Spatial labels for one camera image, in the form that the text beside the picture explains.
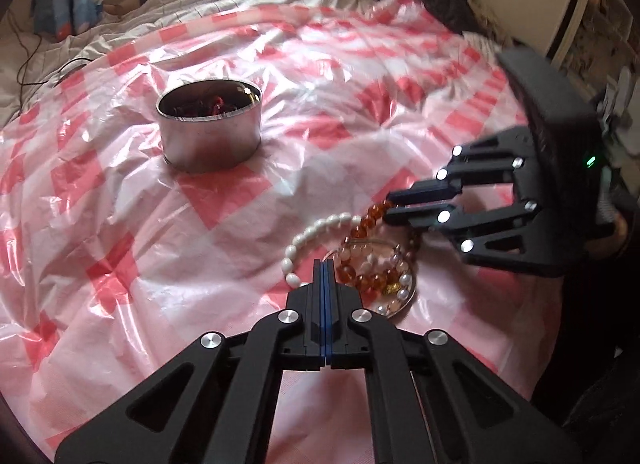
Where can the red checkered plastic sheet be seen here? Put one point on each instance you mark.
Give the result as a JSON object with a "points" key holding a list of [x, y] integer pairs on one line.
{"points": [[125, 244]]}

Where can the white striped duvet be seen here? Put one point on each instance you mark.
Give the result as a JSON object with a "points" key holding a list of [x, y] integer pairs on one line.
{"points": [[150, 9]]}

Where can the small round glass dish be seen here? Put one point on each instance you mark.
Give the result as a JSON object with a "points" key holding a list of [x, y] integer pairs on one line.
{"points": [[413, 289]]}

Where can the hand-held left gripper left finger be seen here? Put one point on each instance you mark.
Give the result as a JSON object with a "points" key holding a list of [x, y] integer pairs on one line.
{"points": [[305, 314]]}

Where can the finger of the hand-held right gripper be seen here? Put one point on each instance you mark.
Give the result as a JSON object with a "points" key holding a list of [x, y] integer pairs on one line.
{"points": [[420, 216], [425, 190]]}

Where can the round metal tin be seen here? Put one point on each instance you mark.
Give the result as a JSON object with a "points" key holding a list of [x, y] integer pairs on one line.
{"points": [[210, 144]]}

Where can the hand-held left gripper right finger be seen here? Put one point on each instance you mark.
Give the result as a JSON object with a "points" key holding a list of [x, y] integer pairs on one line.
{"points": [[345, 314]]}

